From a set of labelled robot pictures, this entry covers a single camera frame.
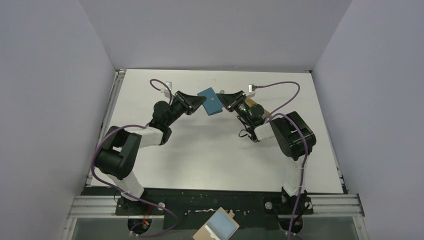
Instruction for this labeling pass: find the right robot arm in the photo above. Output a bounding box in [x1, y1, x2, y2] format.
[216, 90, 317, 197]

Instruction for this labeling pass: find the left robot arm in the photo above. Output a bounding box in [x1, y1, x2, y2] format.
[90, 91, 207, 203]

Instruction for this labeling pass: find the blue card on cardboard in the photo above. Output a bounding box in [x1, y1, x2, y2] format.
[192, 207, 240, 240]

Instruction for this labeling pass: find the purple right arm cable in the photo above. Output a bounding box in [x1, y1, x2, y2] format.
[255, 81, 311, 240]

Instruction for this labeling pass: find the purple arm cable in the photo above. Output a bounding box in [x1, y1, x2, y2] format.
[91, 78, 180, 239]
[255, 81, 311, 240]

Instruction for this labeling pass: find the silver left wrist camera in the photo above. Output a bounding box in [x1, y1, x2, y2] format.
[160, 81, 173, 93]

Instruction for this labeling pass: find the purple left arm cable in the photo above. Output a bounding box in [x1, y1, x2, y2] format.
[91, 78, 180, 239]

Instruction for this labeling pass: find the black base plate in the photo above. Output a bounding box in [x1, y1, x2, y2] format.
[81, 187, 314, 231]

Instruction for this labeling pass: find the aluminium right side rail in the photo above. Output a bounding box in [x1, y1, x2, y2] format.
[334, 155, 349, 195]

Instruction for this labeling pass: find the aluminium front rail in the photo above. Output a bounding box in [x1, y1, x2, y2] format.
[61, 193, 370, 240]

